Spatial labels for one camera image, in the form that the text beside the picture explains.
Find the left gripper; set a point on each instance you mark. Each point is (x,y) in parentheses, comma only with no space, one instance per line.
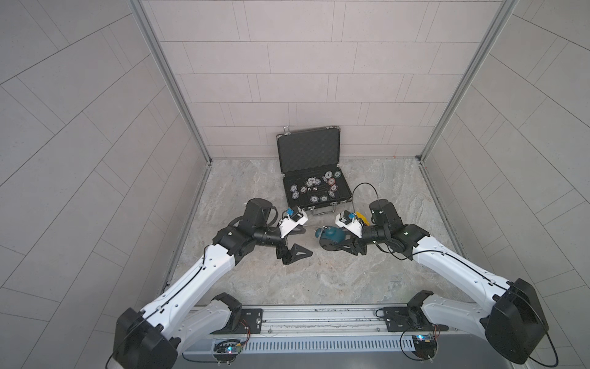
(282,244)

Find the aluminium rail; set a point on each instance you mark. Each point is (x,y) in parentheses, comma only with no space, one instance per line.
(303,321)

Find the circuit board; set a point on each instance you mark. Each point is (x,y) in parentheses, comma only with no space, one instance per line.
(425,347)
(229,347)

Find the left circuit board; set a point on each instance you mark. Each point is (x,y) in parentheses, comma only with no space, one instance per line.
(229,347)

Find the black aluminium case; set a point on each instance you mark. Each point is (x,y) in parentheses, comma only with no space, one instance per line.
(310,168)

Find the yellow red toy car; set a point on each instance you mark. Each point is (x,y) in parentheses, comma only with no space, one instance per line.
(362,216)

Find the teal alarm clock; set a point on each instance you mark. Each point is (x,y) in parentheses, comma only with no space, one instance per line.
(330,235)

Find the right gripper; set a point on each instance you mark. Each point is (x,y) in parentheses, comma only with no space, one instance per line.
(353,245)

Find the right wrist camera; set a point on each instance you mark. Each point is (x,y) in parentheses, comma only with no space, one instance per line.
(346,218)

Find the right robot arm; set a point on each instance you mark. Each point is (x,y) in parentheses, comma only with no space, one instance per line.
(507,314)

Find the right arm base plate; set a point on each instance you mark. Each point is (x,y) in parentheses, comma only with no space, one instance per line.
(400,318)

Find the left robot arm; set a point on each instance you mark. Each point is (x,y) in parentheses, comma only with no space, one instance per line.
(156,335)

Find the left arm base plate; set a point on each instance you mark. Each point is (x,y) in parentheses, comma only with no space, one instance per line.
(251,320)

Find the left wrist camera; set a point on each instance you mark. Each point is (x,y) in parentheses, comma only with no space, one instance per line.
(292,218)

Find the right circuit board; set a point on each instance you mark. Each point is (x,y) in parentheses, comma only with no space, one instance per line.
(425,347)

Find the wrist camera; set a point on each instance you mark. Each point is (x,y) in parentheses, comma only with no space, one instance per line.
(346,218)
(292,218)

